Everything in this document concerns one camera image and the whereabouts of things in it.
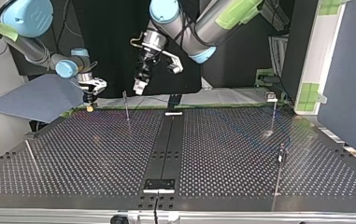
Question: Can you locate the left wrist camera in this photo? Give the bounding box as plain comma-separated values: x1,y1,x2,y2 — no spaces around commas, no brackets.
161,49,185,76

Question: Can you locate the metal post with orange clip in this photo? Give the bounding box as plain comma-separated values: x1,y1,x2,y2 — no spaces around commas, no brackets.
23,139,43,176

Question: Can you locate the grey board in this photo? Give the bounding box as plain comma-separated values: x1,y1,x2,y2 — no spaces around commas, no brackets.
0,73,87,124

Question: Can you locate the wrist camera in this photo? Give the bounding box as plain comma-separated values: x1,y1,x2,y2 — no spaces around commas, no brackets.
78,77,108,96
161,49,185,76

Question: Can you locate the black panel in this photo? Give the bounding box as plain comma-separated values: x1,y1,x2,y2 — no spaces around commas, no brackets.
8,0,319,98

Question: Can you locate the black cable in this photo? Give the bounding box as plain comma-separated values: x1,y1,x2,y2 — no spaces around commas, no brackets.
152,190,161,224

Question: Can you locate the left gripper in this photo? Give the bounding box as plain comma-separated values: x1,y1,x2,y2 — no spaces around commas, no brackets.
133,49,163,96

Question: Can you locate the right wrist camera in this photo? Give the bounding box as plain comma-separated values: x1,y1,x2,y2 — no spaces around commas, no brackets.
78,77,108,96

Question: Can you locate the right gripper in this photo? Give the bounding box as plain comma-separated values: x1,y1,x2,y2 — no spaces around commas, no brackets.
82,91,98,113

